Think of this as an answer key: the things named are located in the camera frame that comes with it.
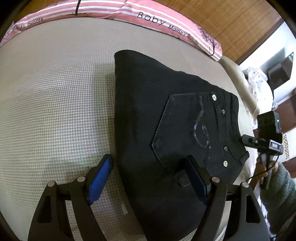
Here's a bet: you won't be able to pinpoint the black denim pants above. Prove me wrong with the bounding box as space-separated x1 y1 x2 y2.
114 50 249 240

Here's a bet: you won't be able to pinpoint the polka dot white cloth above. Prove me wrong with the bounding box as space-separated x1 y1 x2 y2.
246 67 267 100

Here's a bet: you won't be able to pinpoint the pink striped pillow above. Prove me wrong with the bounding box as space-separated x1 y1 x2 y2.
1 1 223 61

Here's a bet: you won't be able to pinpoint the dark wooden shelf furniture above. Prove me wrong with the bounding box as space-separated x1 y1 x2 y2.
267 49 295 133

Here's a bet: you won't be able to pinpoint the operator right hand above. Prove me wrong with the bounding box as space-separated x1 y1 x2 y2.
249 157 278 190

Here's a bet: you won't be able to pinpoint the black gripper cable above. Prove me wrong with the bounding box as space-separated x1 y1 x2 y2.
246 153 280 183

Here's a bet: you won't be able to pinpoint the beige woven bed mat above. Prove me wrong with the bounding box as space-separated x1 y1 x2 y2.
0 17 258 241

